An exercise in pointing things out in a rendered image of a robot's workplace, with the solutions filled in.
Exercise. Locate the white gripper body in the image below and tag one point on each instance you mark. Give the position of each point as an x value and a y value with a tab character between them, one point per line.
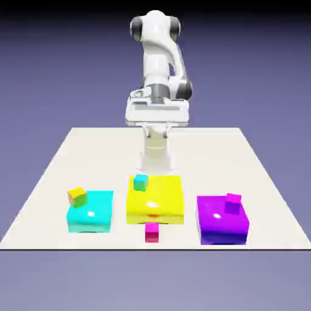
158	114

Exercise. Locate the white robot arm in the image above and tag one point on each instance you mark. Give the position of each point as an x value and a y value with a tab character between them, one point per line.
155	60

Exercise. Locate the small cyan cube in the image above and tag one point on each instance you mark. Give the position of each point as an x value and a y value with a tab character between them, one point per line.
141	182

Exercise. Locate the small yellow cube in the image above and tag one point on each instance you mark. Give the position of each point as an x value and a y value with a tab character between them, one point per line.
77	196

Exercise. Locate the small magenta cube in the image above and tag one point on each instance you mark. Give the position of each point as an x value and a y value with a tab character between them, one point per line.
233	203

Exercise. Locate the small pink cube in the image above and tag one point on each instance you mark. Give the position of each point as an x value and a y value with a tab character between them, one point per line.
152	232

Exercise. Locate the large yellow box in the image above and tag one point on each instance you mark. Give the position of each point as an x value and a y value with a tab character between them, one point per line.
158	199

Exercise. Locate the large cyan box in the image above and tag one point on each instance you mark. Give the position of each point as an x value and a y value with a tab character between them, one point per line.
93	213

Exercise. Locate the large purple box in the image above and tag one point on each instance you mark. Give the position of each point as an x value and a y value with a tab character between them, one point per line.
221	218

